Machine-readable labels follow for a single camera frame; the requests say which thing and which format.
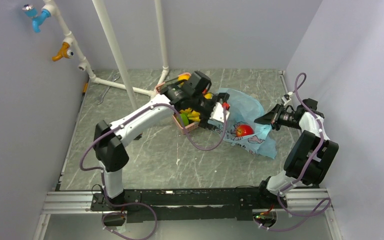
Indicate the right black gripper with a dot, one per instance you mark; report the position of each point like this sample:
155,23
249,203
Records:
272,118

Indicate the yellow fake banana bunch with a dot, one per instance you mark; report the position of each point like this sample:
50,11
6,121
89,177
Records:
191,115

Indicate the pink plastic basket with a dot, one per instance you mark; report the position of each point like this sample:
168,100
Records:
192,125

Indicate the orange toy faucet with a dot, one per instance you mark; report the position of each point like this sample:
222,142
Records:
64,52

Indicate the yellow fake starfruit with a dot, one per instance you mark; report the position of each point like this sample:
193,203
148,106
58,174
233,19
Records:
182,78

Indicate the blue toy faucet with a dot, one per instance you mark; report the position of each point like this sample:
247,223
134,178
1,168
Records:
37,18

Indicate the red fake apple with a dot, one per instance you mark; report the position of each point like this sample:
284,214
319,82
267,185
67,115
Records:
243,130

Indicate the aluminium frame rail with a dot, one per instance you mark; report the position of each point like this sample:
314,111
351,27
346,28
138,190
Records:
79,202

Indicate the small green fake fruit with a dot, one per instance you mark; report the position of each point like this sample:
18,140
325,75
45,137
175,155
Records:
183,120

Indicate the orange handled tool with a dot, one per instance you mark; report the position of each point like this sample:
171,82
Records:
84,90

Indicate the light blue plastic bag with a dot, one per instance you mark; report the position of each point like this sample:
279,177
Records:
244,109

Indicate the white pvc pipe frame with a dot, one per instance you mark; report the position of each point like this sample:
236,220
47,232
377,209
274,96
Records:
110,35

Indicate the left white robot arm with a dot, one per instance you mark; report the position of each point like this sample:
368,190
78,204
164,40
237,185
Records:
186,92

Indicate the red orange fake mango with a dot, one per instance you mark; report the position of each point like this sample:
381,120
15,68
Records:
207,95

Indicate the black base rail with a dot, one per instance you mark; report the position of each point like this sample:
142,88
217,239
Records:
139,205

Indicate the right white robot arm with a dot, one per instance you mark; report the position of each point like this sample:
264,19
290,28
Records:
312,155

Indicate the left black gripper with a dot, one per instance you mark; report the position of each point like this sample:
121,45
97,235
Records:
204,123

